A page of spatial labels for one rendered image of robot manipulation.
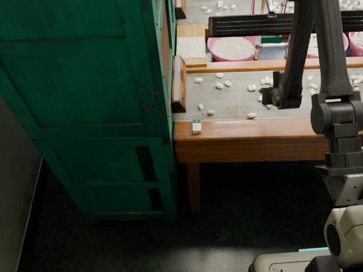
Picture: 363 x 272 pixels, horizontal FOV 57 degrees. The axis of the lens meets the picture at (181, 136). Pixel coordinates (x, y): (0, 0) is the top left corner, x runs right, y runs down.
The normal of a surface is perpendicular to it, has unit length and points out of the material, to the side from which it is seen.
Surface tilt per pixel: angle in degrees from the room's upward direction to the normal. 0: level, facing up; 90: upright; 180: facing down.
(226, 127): 0
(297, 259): 5
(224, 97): 0
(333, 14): 34
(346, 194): 82
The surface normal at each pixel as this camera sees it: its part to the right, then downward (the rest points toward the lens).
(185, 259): -0.06, -0.61
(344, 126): 0.02, -0.01
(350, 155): -0.20, 0.01
